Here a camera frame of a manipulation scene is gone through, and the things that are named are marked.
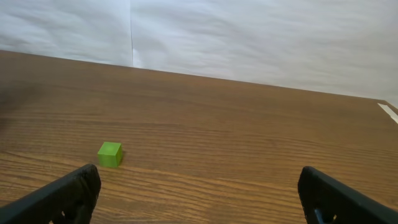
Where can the green cube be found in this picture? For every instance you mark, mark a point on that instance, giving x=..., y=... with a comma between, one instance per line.
x=109, y=154

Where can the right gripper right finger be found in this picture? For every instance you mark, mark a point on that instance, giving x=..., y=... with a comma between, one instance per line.
x=339, y=199

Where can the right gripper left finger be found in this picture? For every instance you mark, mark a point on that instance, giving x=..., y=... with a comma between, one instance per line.
x=65, y=196

